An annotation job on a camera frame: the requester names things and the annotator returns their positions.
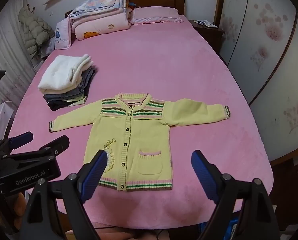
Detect blue plastic item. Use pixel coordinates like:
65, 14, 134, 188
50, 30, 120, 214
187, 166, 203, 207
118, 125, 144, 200
199, 217, 239, 240

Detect white paper bag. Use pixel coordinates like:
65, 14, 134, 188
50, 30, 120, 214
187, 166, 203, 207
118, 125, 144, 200
0, 100, 15, 140

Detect beige puffer jacket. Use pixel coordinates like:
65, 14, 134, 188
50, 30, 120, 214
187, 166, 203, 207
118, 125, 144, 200
18, 6, 55, 60

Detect person's left hand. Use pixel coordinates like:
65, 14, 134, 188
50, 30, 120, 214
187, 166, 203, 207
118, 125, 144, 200
13, 194, 28, 228

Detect pink folded quilt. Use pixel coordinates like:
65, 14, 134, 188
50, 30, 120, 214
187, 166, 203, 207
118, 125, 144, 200
70, 5, 133, 40

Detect pale green folded garment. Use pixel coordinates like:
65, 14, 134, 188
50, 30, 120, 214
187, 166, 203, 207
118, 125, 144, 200
65, 96, 87, 105

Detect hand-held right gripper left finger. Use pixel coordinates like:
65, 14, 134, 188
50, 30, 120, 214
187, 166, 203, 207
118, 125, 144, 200
19, 149, 108, 240

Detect bed with pink sheet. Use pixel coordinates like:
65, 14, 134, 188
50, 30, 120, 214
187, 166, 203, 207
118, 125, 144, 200
8, 17, 274, 230

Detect white fleece folded garment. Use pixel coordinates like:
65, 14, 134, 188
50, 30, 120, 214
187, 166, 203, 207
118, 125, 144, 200
38, 54, 94, 92

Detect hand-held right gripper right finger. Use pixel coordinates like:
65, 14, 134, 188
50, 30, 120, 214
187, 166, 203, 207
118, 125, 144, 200
191, 150, 280, 240

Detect dark folded garment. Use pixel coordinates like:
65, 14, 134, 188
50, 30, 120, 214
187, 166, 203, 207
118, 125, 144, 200
46, 97, 86, 111

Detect small pink cartoon pillow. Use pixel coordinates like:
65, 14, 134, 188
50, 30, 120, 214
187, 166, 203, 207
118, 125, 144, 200
54, 19, 73, 50

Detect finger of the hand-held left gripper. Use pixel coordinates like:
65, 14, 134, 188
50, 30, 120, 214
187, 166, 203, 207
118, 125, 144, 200
0, 131, 34, 158
4, 135, 70, 165

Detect yellow knit striped cardigan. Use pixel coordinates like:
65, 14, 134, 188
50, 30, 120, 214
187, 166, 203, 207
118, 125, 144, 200
49, 92, 232, 193

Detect papers on nightstand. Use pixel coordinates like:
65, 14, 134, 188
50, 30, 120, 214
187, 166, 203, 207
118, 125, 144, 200
195, 19, 218, 28

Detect dark wooden nightstand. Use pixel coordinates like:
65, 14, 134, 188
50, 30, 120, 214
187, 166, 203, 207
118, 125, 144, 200
189, 19, 225, 55

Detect grey folded jeans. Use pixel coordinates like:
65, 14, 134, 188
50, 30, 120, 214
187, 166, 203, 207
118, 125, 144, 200
43, 66, 96, 103

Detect floral sliding wardrobe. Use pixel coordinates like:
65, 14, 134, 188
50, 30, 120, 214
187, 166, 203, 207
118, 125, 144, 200
214, 0, 298, 160

